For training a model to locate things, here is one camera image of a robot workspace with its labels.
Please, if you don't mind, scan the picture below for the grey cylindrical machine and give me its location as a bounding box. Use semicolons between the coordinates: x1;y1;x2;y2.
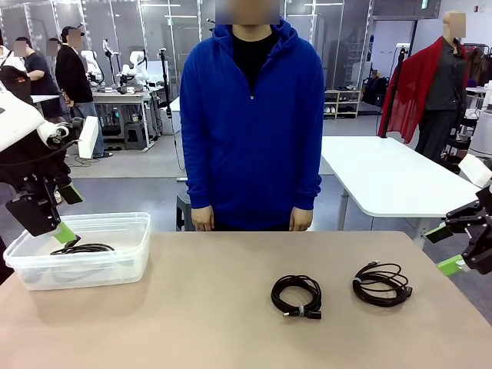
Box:
459;109;492;162

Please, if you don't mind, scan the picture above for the small white desk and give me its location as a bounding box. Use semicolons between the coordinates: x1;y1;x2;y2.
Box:
30;94;62;116

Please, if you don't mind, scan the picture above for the mannequin in grey shirt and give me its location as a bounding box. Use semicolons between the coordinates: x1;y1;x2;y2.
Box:
414;10;472;162

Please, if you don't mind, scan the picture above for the black camera tripod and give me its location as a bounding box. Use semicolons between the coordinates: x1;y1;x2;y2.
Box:
158;48;173;111

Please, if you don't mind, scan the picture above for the person's left forearm blue sleeve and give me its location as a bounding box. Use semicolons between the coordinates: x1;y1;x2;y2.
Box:
294;145;324;211

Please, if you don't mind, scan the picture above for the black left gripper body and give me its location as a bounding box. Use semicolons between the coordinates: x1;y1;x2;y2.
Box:
0;132;72;201

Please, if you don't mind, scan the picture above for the thin black USB cable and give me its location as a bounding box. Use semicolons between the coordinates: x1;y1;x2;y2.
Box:
351;261;414;308

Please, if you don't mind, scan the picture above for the person in blue hoodie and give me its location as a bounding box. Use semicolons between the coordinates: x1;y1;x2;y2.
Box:
179;17;324;232

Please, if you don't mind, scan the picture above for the black backpack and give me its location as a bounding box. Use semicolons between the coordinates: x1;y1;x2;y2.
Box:
363;75;389;108

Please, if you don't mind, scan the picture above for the clear plastic storage bin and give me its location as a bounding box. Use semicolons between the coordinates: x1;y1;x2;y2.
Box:
2;211;152;292

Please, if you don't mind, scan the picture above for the white device on stand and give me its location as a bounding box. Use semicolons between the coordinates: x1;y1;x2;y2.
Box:
101;38;116;84

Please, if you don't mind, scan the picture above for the person in dark t-shirt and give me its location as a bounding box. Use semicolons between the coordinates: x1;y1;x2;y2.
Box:
13;36;62;120

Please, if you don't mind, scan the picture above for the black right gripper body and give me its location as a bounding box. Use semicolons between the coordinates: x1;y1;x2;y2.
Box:
463;184;492;274

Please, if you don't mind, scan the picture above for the black power cable round plug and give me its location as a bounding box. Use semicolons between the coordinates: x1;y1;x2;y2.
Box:
49;234;116;257

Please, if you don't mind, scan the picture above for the wooden shoe rack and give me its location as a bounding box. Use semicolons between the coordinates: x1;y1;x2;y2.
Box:
324;89;362;120

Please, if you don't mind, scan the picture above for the grey plastic stool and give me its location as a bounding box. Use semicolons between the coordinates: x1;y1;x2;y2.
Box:
123;122;149;151
175;191;193;232

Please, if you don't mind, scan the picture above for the person's left hand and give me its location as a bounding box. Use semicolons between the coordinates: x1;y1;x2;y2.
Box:
288;207;312;232

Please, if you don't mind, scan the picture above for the person's right forearm blue sleeve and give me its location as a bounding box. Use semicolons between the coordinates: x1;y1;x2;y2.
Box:
180;145;214;211

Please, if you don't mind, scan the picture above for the clothes rack with garments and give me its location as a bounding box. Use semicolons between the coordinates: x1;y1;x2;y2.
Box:
460;42;492;91

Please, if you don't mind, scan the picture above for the person's right hand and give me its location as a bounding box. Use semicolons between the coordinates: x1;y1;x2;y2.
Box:
191;206;215;232

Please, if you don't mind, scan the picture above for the grey workbench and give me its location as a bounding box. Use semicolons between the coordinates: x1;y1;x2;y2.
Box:
91;85;165;151

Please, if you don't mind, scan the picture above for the thick black cable grey tie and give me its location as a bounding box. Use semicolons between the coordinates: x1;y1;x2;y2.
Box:
271;274;323;320

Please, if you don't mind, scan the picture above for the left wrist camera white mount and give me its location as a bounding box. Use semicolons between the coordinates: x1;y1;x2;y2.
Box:
45;115;99;159

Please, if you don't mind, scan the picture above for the man in black jacket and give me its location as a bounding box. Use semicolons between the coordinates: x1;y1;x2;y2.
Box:
55;25;115;159

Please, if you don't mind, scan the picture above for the white table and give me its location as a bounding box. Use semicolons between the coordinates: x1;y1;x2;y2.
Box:
321;135;484;247

